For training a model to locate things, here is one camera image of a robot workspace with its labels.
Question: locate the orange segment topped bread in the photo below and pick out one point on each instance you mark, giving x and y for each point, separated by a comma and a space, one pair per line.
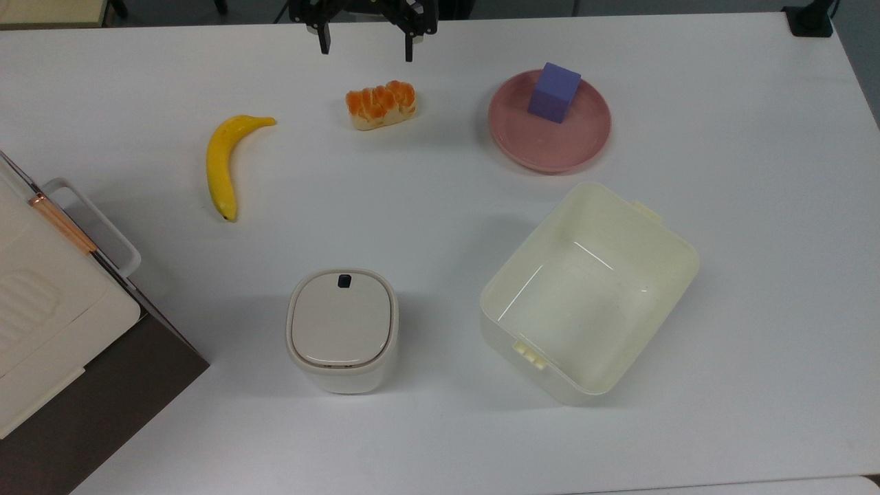
381, 104

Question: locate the purple cube block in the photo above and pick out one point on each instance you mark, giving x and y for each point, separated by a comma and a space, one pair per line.
553, 93

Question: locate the cream plastic storage bin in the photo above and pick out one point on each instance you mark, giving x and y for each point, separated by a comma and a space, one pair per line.
584, 289

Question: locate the yellow banana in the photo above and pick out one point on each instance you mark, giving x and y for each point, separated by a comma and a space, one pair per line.
220, 158

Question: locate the light wooden side table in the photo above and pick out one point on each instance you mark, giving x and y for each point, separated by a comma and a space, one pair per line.
48, 10

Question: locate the pink plate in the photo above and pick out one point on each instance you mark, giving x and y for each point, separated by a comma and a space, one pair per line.
550, 146

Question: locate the black table clamp mount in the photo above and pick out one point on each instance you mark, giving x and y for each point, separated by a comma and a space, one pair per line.
810, 17

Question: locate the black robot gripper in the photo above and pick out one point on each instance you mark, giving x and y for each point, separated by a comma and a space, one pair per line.
371, 8

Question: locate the white lidded trash can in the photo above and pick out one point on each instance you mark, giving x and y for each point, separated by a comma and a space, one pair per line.
342, 323

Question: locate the black chair leg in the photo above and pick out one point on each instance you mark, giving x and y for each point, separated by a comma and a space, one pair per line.
221, 5
119, 7

